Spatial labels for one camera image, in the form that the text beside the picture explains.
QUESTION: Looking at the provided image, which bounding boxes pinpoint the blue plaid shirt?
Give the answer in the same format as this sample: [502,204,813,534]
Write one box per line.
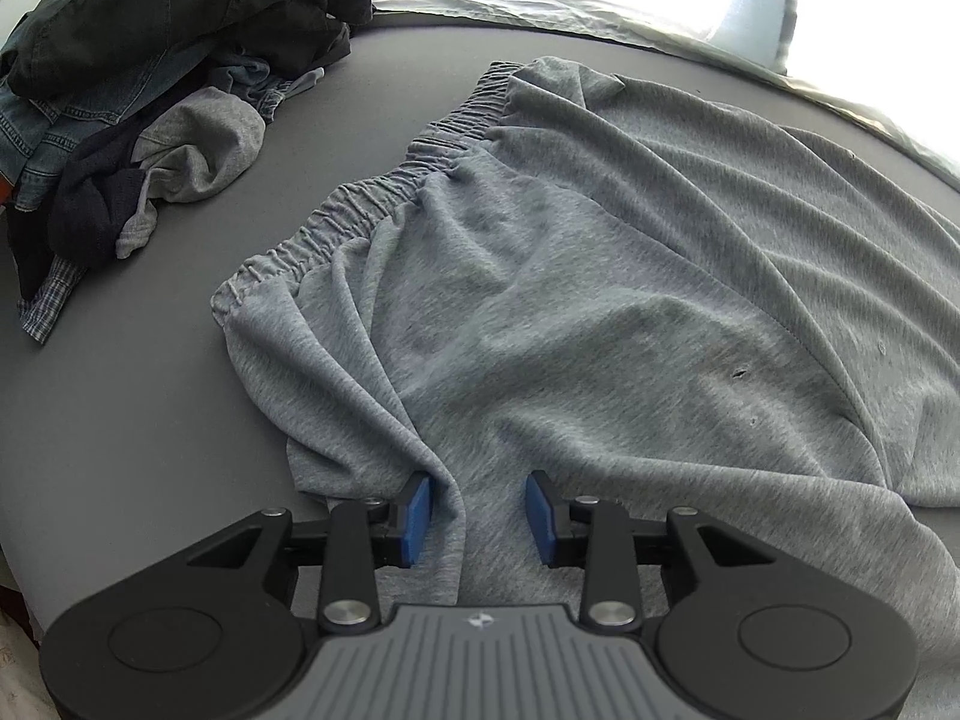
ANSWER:
[18,255,82,344]

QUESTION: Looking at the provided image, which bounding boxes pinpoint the grey sweatpants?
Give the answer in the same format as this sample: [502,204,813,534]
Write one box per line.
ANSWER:
[212,57,958,718]

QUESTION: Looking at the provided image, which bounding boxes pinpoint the dark grey garment on pile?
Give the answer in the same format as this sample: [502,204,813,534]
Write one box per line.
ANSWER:
[2,0,374,99]

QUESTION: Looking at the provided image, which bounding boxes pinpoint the light grey garment in pile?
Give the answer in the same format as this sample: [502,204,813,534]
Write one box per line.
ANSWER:
[116,86,267,260]

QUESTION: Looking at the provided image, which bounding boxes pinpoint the navy dark garment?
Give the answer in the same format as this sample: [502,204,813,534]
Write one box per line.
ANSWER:
[8,107,164,304]

